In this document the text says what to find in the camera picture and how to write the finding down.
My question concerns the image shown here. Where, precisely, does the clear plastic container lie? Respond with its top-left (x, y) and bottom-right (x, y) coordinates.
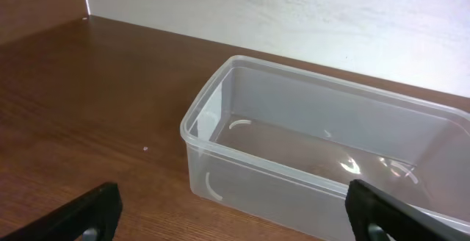
top-left (180, 56), bottom-right (469, 240)

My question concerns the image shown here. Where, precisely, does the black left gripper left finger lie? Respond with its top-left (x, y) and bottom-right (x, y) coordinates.
top-left (1, 182), bottom-right (123, 241)

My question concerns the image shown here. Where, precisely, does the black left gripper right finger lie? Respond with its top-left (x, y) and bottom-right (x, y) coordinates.
top-left (345, 179), bottom-right (469, 241)

